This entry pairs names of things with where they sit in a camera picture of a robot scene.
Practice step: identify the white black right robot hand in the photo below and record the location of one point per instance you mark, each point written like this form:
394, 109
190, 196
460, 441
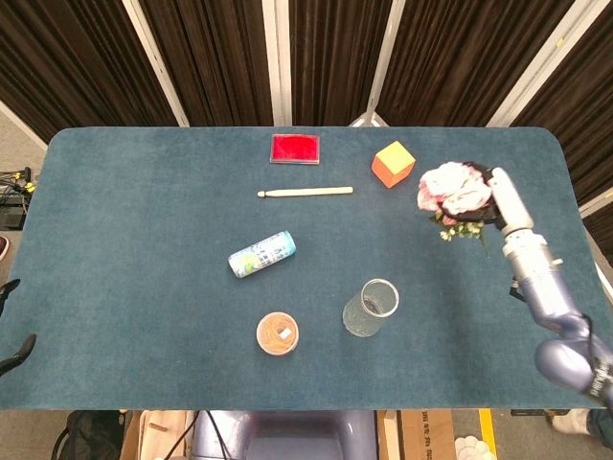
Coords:
512, 206

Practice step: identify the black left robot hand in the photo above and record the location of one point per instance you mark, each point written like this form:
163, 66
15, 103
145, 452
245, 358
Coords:
16, 352

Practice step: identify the pink white flower bouquet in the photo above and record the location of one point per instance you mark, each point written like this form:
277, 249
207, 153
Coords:
450, 187

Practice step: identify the blue robot base body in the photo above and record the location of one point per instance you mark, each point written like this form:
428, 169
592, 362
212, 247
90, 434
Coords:
297, 436

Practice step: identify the blue silver right robot arm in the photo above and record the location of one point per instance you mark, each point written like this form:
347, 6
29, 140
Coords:
546, 292

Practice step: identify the blue carpeted table top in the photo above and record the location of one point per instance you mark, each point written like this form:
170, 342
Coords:
143, 268

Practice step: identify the clear glass cup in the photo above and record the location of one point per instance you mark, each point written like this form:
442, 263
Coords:
364, 316

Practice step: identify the black bag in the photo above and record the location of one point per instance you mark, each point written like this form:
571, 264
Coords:
88, 438

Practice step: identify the dark brown curtain panel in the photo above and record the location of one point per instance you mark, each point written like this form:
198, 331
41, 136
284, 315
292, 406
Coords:
455, 57
215, 57
72, 57
584, 105
335, 57

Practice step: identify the orange yellow foam cube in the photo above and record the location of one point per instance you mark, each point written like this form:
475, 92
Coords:
392, 163

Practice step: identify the light wooden crate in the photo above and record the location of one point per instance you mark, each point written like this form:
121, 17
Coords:
158, 436

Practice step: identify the pale wooden stick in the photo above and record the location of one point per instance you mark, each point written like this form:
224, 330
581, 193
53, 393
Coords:
311, 191

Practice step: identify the red ink pad box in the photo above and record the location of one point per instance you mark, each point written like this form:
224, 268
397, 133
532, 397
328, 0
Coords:
295, 148

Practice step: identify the white shoe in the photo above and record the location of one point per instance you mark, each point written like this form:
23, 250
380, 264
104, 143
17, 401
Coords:
572, 424

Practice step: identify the brown cardboard box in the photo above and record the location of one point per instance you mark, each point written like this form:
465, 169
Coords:
426, 436

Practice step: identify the white scalloped plate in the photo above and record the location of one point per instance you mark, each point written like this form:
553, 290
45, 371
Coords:
474, 449

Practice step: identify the light blue drink can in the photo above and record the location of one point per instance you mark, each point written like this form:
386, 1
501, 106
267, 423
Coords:
261, 255

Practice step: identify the white frame post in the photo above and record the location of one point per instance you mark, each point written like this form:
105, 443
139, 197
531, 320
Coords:
383, 62
158, 67
536, 67
278, 62
596, 203

